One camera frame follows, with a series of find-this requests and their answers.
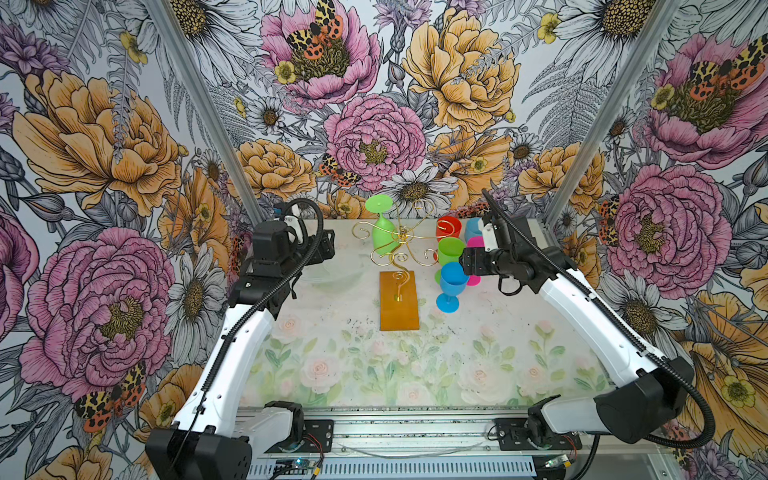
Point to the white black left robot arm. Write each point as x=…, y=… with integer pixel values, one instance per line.
x=203, y=440

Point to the green circuit board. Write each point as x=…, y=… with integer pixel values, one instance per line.
x=297, y=466

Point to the gold wire glass rack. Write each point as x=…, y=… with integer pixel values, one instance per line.
x=406, y=235

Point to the red wine glass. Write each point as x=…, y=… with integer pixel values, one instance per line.
x=448, y=226

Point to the aluminium corner post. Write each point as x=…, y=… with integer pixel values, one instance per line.
x=170, y=32
x=650, y=37

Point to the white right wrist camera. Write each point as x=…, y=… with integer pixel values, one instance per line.
x=490, y=241

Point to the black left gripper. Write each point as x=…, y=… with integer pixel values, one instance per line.
x=327, y=246

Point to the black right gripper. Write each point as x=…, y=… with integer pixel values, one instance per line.
x=474, y=257

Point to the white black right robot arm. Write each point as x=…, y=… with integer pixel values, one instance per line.
x=649, y=388

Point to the pink wine glass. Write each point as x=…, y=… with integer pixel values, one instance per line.
x=473, y=263

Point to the wooden rack base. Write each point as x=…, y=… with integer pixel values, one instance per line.
x=399, y=309

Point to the right aluminium corner post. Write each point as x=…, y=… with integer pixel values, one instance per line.
x=650, y=37

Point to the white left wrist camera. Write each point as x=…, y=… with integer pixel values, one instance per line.
x=294, y=228

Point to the green wine glass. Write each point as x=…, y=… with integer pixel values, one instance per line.
x=384, y=232
x=450, y=250

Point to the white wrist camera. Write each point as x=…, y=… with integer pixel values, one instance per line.
x=490, y=241
x=294, y=228

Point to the light blue wine glass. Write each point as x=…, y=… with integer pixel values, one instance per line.
x=473, y=228

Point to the left aluminium corner post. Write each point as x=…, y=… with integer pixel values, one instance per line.
x=170, y=32

